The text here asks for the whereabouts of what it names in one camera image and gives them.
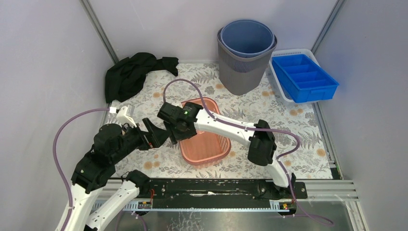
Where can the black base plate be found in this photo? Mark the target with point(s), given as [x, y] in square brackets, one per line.
[166, 193]

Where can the grey waste bin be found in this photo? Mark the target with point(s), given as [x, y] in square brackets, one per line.
[241, 75]

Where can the blue divided plastic tray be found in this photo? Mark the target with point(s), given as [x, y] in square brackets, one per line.
[304, 80]

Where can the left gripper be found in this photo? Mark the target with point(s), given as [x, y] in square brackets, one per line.
[148, 135]

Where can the blue inner bucket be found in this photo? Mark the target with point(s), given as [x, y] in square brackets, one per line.
[247, 38]

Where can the pink plastic basket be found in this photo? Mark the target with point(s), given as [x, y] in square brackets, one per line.
[205, 149]

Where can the black cloth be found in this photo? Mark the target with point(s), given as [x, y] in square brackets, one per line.
[126, 78]

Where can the white plastic basket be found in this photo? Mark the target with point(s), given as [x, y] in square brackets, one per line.
[287, 100]

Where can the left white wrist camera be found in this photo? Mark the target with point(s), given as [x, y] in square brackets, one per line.
[123, 115]

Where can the floral table mat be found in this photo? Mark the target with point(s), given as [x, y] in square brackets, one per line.
[298, 138]

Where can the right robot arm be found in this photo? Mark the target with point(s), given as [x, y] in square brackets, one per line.
[257, 137]

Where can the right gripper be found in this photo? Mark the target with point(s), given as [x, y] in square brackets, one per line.
[175, 136]

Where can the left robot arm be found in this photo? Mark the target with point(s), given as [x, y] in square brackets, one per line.
[92, 172]

